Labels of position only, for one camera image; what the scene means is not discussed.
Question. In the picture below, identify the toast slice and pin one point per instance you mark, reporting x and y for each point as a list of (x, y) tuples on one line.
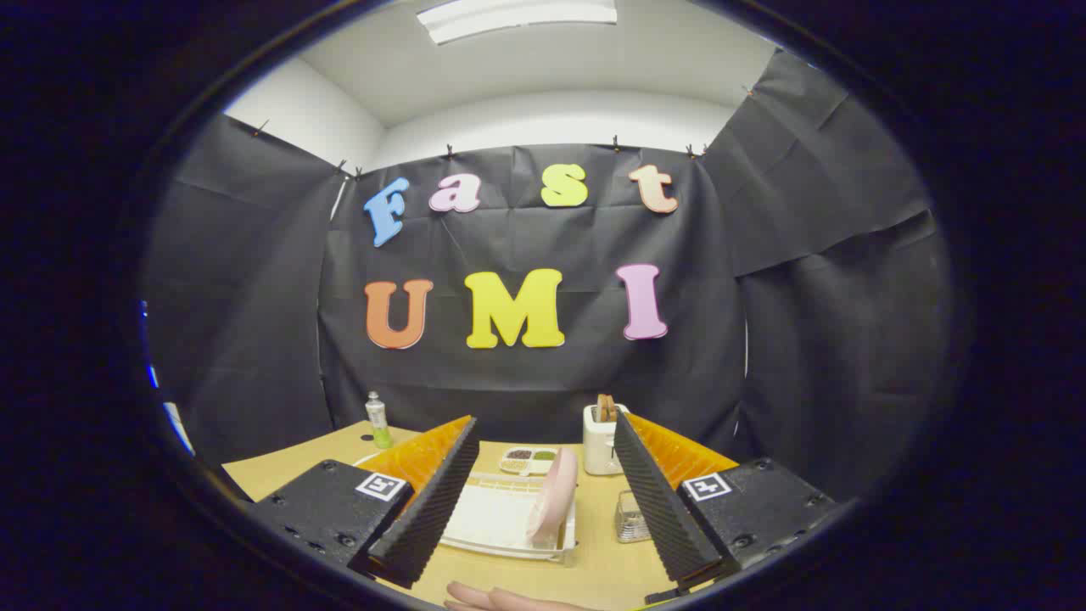
[(606, 409)]

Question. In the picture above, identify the computer monitor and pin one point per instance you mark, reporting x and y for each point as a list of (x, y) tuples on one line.
[(180, 428)]

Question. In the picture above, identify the green and white bottle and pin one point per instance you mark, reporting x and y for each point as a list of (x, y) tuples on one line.
[(378, 424)]

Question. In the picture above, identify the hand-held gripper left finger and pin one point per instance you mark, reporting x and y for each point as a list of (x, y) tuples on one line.
[(428, 509)]

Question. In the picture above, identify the ceiling light panel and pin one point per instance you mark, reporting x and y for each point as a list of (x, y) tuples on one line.
[(517, 15)]

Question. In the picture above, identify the white toaster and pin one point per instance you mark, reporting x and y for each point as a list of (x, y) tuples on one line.
[(598, 445)]

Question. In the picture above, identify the pink plate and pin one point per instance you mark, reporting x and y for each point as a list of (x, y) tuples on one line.
[(551, 496)]

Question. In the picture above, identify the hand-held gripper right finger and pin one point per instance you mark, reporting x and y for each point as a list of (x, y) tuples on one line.
[(657, 501)]

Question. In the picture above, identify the white divided food tray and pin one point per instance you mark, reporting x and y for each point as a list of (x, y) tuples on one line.
[(528, 459)]

